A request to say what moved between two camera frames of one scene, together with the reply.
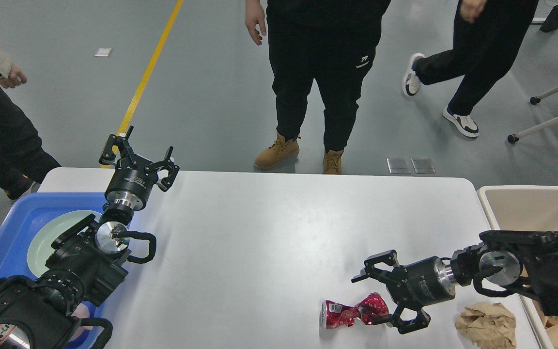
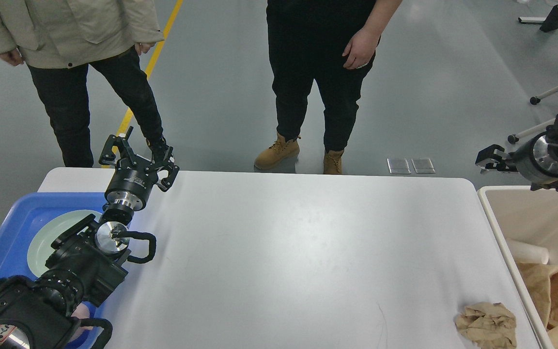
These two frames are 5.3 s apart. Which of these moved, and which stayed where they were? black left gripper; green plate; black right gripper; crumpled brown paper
Moved: black right gripper
Stayed: black left gripper; green plate; crumpled brown paper
